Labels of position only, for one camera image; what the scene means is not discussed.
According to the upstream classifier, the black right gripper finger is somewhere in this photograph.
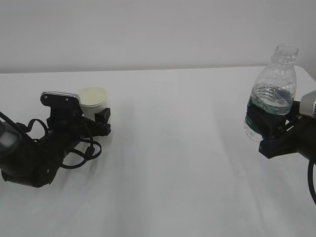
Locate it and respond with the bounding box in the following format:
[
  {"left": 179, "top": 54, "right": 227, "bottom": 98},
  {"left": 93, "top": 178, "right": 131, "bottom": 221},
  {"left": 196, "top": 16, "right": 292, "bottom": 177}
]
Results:
[{"left": 246, "top": 99, "right": 300, "bottom": 142}]

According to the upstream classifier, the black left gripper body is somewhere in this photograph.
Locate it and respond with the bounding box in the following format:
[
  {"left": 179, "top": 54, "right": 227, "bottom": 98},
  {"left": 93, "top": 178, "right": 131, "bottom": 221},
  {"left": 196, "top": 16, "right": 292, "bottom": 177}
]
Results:
[{"left": 47, "top": 108, "right": 111, "bottom": 138}]

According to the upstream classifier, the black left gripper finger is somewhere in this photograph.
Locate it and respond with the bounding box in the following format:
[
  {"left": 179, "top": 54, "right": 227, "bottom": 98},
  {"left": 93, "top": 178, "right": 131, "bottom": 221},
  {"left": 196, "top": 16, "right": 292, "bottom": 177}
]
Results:
[{"left": 95, "top": 108, "right": 111, "bottom": 125}]

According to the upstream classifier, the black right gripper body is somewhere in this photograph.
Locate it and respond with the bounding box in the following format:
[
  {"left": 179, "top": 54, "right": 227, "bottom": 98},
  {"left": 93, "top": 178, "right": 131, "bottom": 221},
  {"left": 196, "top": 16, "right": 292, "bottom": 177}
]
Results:
[{"left": 259, "top": 116, "right": 316, "bottom": 158}]

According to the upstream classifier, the white paper cup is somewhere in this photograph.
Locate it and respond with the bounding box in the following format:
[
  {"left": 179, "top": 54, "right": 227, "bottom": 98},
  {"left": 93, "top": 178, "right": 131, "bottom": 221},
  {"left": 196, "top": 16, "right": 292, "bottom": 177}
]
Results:
[{"left": 79, "top": 87, "right": 108, "bottom": 120}]

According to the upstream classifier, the clear water bottle green label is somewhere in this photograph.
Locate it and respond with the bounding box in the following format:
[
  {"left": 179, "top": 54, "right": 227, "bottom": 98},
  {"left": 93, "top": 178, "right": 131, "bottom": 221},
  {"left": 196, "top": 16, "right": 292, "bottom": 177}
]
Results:
[{"left": 244, "top": 43, "right": 300, "bottom": 143}]

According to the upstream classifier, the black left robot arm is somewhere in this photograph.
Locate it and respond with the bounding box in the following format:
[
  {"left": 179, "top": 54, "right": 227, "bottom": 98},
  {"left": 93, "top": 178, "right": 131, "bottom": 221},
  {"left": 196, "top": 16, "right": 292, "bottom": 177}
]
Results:
[{"left": 0, "top": 108, "right": 111, "bottom": 188}]

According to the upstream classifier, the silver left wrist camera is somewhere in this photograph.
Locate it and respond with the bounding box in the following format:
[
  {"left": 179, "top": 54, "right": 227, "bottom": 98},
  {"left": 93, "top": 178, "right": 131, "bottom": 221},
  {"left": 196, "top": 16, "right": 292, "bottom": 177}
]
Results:
[{"left": 40, "top": 91, "right": 80, "bottom": 110}]

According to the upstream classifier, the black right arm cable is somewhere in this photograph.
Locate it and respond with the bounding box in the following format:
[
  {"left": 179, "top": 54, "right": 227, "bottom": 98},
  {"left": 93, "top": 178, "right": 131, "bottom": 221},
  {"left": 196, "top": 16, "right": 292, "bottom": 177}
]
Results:
[{"left": 307, "top": 158, "right": 316, "bottom": 207}]

